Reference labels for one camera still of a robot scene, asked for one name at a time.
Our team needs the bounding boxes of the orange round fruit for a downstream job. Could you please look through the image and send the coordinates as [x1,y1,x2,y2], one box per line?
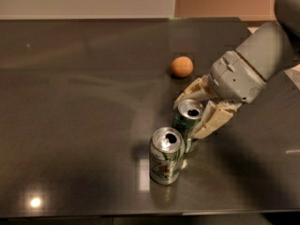
[171,56,193,78]

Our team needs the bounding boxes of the dark green soda can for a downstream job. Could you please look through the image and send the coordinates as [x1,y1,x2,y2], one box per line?
[172,98,203,153]

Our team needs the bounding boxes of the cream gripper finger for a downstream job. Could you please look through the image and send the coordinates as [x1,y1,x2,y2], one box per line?
[188,100,242,140]
[173,75,217,108]

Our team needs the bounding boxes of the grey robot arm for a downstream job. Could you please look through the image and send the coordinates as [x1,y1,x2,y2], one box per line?
[174,0,300,139]

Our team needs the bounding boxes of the silver 7up can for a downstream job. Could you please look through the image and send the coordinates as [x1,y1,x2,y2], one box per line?
[149,127,185,185]

